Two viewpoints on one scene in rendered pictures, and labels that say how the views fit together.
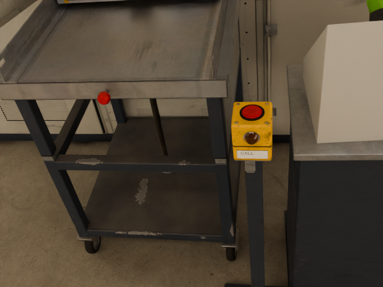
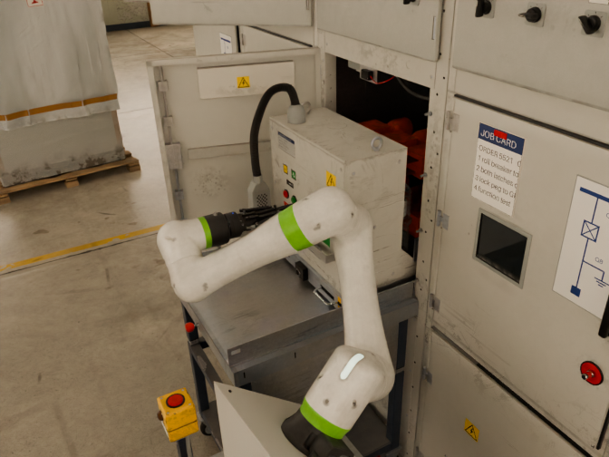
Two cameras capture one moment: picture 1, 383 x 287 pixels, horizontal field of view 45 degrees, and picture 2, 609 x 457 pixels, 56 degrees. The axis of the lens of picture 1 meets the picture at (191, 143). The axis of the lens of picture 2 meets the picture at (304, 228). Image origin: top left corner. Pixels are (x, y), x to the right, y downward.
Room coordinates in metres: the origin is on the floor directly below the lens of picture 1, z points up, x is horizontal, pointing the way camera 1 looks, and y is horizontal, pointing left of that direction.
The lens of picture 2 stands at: (0.23, -1.19, 2.02)
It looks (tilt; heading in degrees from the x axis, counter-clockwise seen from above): 29 degrees down; 48
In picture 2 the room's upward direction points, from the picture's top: 2 degrees counter-clockwise
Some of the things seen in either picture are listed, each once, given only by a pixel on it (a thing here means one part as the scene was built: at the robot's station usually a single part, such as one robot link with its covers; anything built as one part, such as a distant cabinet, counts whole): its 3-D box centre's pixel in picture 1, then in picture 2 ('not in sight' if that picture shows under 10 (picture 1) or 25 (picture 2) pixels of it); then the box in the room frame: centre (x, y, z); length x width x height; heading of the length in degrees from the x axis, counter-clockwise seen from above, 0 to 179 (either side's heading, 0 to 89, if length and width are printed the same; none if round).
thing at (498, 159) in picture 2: not in sight; (496, 169); (1.49, -0.53, 1.43); 0.15 x 0.01 x 0.21; 76
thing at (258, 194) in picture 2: not in sight; (260, 203); (1.38, 0.31, 1.09); 0.08 x 0.05 x 0.17; 166
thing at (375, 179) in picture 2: not in sight; (367, 188); (1.64, 0.03, 1.15); 0.51 x 0.50 x 0.48; 166
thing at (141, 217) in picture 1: (155, 113); (292, 369); (1.32, 0.11, 0.46); 0.64 x 0.58 x 0.66; 166
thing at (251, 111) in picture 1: (252, 113); (175, 401); (0.71, -0.13, 0.90); 0.04 x 0.04 x 0.02
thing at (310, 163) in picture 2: not in sight; (304, 206); (1.39, 0.09, 1.15); 0.48 x 0.01 x 0.48; 76
